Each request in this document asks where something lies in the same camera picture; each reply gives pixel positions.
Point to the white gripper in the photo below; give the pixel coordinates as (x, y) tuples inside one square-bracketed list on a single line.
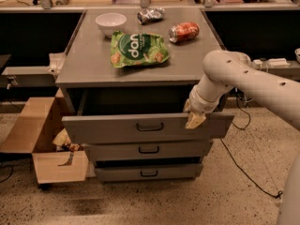
[(200, 104)]

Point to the grey top drawer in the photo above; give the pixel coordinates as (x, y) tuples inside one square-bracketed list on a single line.
[(139, 114)]

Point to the grey drawer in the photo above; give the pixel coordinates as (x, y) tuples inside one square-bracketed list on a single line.
[(139, 114), (174, 171), (147, 150)]

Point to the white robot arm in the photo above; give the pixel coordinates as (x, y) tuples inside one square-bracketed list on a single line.
[(222, 71)]

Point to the grey middle drawer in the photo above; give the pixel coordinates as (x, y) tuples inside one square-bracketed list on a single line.
[(147, 150)]

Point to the grey drawer cabinet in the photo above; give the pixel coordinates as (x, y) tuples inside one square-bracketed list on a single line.
[(88, 66)]

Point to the grey bottom drawer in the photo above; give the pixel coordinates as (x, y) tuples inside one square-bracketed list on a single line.
[(174, 171)]

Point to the orange soda can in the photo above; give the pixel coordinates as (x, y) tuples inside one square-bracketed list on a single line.
[(183, 31)]

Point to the green chip bag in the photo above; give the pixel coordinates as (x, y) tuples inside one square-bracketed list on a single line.
[(129, 50)]

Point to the white power strip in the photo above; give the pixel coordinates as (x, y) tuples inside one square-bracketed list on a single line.
[(270, 63)]

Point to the crushed silver can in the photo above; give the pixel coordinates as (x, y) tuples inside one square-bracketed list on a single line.
[(151, 15)]

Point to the white bowl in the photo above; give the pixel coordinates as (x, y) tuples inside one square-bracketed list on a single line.
[(108, 23)]

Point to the snack bag in box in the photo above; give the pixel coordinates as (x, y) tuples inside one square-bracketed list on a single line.
[(63, 141)]

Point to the cardboard box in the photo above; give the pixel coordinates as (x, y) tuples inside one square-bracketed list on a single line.
[(39, 122)]

